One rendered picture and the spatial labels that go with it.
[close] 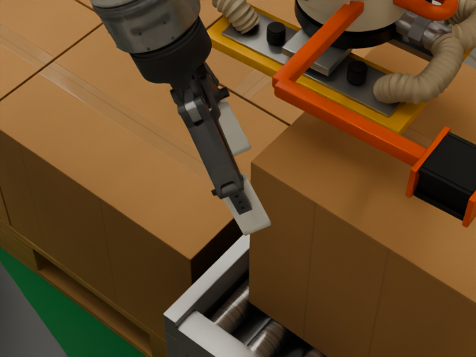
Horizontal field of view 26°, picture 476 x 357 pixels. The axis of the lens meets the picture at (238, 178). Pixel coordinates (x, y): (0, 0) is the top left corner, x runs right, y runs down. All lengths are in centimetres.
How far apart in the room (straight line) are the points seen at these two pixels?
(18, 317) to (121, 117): 67
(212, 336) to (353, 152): 44
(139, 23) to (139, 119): 129
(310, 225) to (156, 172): 59
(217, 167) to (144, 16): 16
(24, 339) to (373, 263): 56
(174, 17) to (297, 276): 87
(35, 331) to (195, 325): 31
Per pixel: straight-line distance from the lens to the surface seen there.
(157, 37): 94
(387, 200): 156
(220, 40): 155
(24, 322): 169
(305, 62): 135
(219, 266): 188
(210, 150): 96
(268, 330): 188
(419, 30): 149
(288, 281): 176
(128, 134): 219
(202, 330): 183
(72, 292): 259
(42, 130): 222
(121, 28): 94
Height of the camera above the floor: 216
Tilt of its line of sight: 50 degrees down
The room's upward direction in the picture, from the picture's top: straight up
